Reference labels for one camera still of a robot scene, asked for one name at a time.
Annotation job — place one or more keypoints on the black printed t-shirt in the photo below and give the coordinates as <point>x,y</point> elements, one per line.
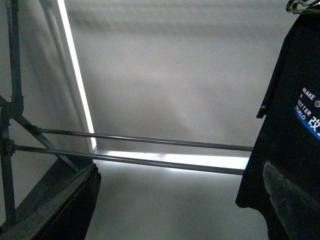
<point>290,133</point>

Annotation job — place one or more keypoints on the green wire hanger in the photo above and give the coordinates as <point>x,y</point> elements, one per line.
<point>299,7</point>

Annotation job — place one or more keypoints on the lower steel rack rail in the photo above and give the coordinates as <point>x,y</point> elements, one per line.
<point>135,161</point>

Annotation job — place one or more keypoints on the steel rack rail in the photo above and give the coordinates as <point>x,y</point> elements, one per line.
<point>148,140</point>
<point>135,161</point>

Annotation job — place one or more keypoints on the grey metal rack frame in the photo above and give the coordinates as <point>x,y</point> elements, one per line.
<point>13,110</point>

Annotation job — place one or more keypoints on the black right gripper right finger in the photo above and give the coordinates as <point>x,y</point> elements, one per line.
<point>296,202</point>

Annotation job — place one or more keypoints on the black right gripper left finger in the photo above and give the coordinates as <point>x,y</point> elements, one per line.
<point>64,216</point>

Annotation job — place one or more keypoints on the upper steel rack rail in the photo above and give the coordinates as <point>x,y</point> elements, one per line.
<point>148,140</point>

